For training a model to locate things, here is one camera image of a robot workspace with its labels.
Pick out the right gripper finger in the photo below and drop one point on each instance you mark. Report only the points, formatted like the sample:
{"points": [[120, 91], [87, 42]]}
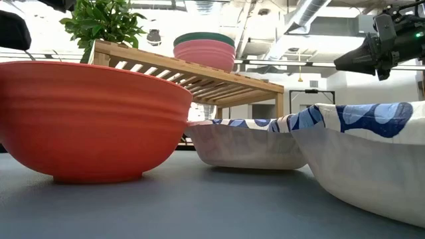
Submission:
{"points": [[358, 61]]}

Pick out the blue patterned paper bowl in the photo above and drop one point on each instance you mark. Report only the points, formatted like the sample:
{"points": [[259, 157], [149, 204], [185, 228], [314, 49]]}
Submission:
{"points": [[365, 172], [249, 149]]}

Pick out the pink plastic bowl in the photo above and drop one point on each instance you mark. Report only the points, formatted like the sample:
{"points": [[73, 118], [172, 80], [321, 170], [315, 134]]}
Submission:
{"points": [[206, 56]]}

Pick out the green plastic bowl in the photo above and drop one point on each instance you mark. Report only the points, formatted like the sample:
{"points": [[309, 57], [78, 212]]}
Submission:
{"points": [[202, 36]]}

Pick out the red plastic bowl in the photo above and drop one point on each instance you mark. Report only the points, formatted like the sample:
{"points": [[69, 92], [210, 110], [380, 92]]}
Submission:
{"points": [[89, 116]]}

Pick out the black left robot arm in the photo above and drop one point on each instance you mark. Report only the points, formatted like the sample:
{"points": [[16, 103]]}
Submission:
{"points": [[13, 30]]}

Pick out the wooden slatted shelf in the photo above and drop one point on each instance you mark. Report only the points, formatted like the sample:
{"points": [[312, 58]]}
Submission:
{"points": [[149, 61]]}

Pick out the yellow hanging pendant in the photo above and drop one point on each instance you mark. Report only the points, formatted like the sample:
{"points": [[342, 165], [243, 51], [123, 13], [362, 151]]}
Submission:
{"points": [[299, 79]]}

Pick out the suspended linear light bar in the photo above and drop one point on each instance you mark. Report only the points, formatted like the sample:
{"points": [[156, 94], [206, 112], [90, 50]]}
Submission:
{"points": [[282, 62]]}

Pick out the dark dome ceiling fixture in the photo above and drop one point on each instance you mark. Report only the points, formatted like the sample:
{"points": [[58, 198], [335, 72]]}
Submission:
{"points": [[154, 37]]}

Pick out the leafy green potted plant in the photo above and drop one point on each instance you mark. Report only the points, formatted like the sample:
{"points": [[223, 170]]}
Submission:
{"points": [[99, 20]]}

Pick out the grey wall vent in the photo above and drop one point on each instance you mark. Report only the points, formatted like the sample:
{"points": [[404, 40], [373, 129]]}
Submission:
{"points": [[313, 84]]}

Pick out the black metal door frame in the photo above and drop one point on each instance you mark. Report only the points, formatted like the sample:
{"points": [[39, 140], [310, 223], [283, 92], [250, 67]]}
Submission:
{"points": [[312, 91]]}

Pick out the silver ceiling ventilation duct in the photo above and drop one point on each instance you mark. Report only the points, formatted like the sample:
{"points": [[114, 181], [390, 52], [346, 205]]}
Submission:
{"points": [[305, 16]]}

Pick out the black table frame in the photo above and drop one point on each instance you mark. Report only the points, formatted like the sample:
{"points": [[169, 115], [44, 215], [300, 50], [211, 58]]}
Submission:
{"points": [[184, 148]]}

